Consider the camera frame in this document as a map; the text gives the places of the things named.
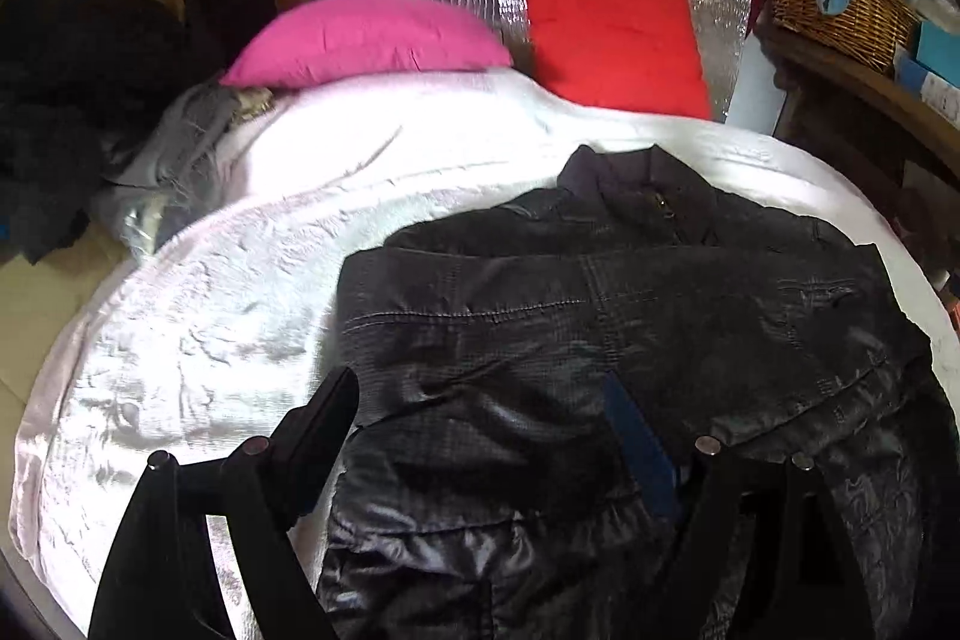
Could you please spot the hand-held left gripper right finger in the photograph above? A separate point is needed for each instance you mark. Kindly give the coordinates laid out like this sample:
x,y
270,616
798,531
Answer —
x,y
641,452

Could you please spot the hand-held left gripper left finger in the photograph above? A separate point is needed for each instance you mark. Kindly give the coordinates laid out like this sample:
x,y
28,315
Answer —
x,y
322,430

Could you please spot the black jacket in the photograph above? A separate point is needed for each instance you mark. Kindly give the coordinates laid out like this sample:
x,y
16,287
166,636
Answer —
x,y
562,325

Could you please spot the dark clothes pile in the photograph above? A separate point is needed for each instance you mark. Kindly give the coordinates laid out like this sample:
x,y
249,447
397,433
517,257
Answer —
x,y
67,108

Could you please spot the white blanket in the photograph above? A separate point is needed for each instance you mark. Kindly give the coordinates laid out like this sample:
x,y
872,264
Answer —
x,y
225,310

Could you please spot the grey cloth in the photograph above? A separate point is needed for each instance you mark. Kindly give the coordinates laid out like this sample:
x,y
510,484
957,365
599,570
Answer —
x,y
187,138

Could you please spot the white board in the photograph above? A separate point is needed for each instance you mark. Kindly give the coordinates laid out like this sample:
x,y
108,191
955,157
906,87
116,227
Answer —
x,y
754,96

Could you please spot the pink pillow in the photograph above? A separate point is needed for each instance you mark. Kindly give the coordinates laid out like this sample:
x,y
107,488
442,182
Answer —
x,y
360,36

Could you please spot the dark wooden shelf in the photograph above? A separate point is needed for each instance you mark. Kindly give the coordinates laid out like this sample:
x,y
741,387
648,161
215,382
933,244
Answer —
x,y
847,100

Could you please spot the red pillow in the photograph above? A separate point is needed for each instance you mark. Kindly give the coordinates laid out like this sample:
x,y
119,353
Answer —
x,y
615,44

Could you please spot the wicker basket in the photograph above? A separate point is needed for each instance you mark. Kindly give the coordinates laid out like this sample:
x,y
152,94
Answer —
x,y
847,14

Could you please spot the teal box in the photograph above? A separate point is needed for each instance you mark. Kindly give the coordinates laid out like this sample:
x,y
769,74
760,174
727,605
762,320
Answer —
x,y
937,59

